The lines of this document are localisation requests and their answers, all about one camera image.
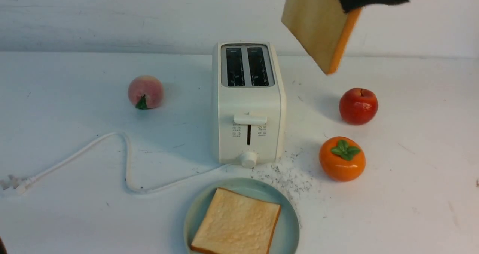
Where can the pink peach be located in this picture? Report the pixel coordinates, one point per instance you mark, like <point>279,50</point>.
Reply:
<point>146,92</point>

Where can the orange persimmon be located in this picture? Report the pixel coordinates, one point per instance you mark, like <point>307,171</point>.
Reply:
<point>342,159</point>

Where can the red apple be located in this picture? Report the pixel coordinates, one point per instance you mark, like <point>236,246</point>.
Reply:
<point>358,106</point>

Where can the white two-slot toaster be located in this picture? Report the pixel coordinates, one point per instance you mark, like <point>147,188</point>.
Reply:
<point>248,104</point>

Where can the toasted bread slice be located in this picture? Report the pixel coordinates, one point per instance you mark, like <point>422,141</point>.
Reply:
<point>236,224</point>
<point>322,28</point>

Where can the light blue round plate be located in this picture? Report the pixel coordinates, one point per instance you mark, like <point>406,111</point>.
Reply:
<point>287,231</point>

